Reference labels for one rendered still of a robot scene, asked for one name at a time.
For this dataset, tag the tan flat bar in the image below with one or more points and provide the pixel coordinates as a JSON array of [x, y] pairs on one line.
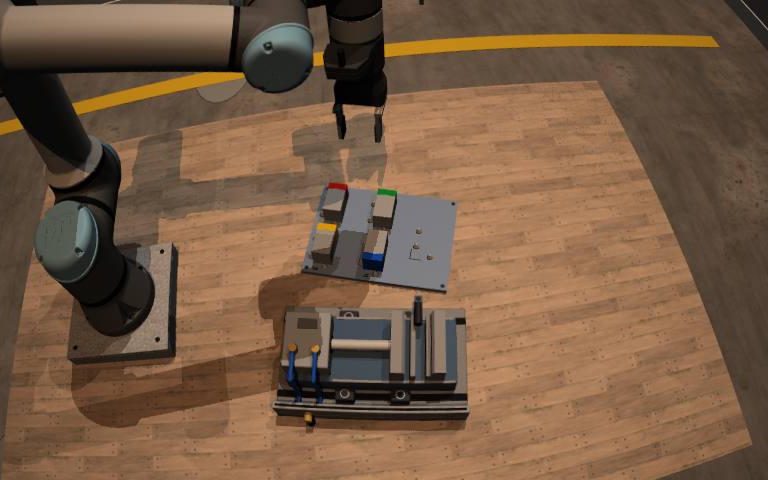
[[412, 349]]

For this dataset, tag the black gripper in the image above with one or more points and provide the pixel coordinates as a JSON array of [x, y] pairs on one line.
[[353, 66]]

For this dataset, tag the grey flat bar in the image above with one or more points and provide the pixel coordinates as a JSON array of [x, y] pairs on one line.
[[428, 348]]

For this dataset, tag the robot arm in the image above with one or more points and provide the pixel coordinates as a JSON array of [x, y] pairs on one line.
[[271, 43]]

